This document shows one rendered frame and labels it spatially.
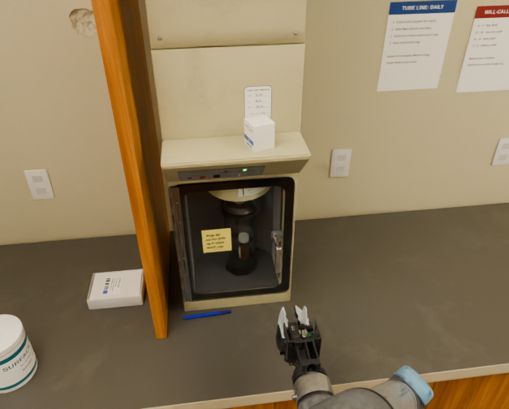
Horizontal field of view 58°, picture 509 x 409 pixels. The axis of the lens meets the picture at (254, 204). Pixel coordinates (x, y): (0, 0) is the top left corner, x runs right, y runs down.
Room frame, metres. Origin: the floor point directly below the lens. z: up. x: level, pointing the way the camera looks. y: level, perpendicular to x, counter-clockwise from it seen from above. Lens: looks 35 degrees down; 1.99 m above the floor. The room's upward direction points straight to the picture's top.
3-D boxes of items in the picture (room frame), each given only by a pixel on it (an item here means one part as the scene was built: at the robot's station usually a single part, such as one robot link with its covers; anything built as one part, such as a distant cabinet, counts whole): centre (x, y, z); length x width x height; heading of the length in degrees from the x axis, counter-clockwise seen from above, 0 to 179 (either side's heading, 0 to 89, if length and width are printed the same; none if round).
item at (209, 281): (0.95, 0.05, 1.19); 0.30 x 0.01 x 0.40; 97
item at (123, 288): (1.02, 0.42, 0.96); 0.16 x 0.12 x 0.04; 97
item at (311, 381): (0.53, -0.11, 1.17); 0.08 x 0.05 x 0.08; 97
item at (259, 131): (0.91, -0.01, 1.54); 0.05 x 0.05 x 0.06; 25
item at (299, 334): (0.61, -0.10, 1.17); 0.12 x 0.08 x 0.09; 7
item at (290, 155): (0.90, 0.04, 1.46); 0.32 x 0.12 x 0.10; 97
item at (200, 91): (1.08, 0.07, 1.33); 0.32 x 0.25 x 0.77; 97
